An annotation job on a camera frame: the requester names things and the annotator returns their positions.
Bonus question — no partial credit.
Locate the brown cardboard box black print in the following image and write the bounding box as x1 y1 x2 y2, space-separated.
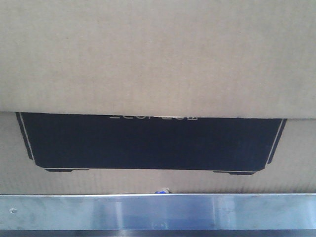
0 0 316 195

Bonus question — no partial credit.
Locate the metal shelf front rail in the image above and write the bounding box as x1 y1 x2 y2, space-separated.
0 194 316 237

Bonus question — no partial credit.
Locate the small blue object behind rail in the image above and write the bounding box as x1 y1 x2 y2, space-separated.
154 188 171 194

